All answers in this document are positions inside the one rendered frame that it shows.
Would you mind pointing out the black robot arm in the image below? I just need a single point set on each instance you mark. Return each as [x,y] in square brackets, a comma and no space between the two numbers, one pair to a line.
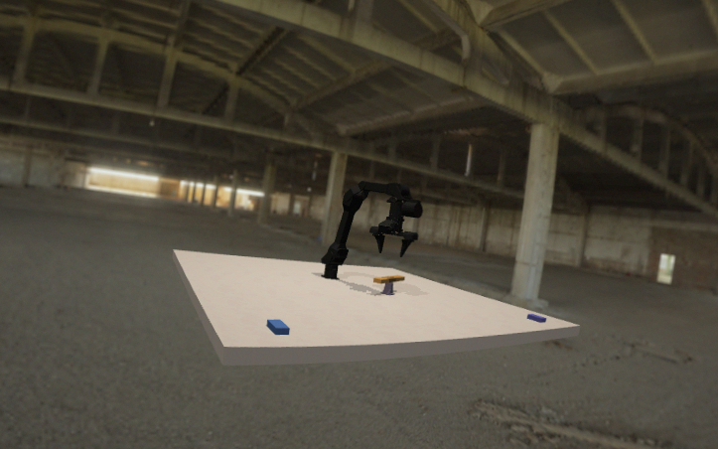
[352,200]

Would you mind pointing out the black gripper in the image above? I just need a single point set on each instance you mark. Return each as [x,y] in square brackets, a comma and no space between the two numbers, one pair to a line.
[409,236]

